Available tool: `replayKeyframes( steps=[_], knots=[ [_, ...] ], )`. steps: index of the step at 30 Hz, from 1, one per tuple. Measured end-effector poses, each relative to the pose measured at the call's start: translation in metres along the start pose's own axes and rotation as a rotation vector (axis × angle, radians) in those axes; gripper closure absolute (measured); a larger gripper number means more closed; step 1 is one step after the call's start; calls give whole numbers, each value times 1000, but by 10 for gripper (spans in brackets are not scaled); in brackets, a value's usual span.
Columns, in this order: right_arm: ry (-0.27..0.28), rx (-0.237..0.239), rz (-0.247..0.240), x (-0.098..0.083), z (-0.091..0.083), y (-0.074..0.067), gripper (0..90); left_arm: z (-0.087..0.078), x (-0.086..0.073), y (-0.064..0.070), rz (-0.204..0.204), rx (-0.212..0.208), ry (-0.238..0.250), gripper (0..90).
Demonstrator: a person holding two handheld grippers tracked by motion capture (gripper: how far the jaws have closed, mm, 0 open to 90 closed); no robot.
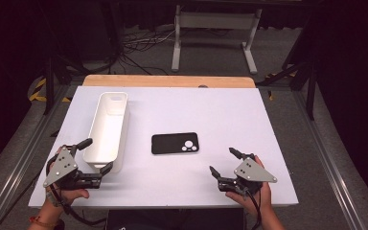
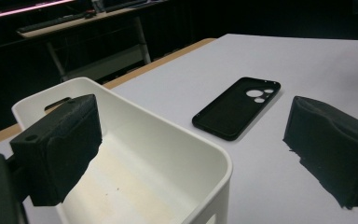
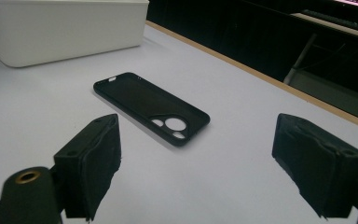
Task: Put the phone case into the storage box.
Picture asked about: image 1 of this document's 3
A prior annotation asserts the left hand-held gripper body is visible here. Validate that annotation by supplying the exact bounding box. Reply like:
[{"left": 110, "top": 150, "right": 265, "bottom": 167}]
[{"left": 42, "top": 145, "right": 104, "bottom": 191}]

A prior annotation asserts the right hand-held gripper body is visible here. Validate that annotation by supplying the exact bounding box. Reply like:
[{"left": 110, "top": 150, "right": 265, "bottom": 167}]
[{"left": 217, "top": 152, "right": 278, "bottom": 196}]

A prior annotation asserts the white plastic bin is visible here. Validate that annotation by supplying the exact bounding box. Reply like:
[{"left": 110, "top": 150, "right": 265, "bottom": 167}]
[{"left": 81, "top": 91, "right": 131, "bottom": 173}]

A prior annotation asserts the black phone case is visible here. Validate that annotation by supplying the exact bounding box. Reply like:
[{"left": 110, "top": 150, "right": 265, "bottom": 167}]
[{"left": 150, "top": 131, "right": 200, "bottom": 155}]

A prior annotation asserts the person's right hand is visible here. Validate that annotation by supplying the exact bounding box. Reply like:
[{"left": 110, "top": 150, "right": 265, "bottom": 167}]
[{"left": 225, "top": 154, "right": 273, "bottom": 219}]

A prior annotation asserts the person's left hand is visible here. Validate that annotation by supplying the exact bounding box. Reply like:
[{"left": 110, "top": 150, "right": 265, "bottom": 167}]
[{"left": 45, "top": 145, "right": 90, "bottom": 209}]

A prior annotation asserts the white board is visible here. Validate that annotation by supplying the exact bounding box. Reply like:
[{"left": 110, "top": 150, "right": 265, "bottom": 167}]
[{"left": 28, "top": 85, "right": 300, "bottom": 209}]

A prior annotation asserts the person's dark clothing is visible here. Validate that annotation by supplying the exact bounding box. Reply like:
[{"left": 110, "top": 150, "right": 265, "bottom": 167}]
[{"left": 104, "top": 208, "right": 247, "bottom": 230}]

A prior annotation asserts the yellow black floor tape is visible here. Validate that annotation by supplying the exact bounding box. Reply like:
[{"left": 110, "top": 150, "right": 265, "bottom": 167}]
[
  {"left": 28, "top": 78, "right": 73, "bottom": 104},
  {"left": 265, "top": 71, "right": 298, "bottom": 102}
]

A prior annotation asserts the black tripod stand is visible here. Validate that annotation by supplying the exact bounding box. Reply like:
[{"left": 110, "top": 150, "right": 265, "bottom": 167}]
[{"left": 257, "top": 18, "right": 317, "bottom": 121}]

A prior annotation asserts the wooden table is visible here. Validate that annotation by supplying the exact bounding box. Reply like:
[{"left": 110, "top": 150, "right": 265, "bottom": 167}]
[{"left": 81, "top": 74, "right": 257, "bottom": 89}]

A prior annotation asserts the white metal stand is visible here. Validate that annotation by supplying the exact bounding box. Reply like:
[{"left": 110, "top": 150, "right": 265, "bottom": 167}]
[{"left": 171, "top": 4, "right": 264, "bottom": 75}]

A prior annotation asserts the right hand-held gripper cable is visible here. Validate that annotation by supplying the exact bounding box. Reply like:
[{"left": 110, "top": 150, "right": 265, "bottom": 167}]
[{"left": 242, "top": 188, "right": 264, "bottom": 230}]

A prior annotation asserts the metal floor rail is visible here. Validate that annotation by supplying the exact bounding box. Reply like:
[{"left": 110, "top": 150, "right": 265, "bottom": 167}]
[
  {"left": 291, "top": 90, "right": 367, "bottom": 230},
  {"left": 0, "top": 85, "right": 73, "bottom": 230}
]

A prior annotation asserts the red bracelet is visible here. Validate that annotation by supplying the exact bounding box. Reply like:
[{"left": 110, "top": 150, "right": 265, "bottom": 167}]
[{"left": 29, "top": 216, "right": 56, "bottom": 229}]

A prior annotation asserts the bundle of floor cables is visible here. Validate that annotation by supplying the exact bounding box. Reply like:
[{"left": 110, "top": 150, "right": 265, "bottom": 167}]
[{"left": 118, "top": 27, "right": 177, "bottom": 77}]

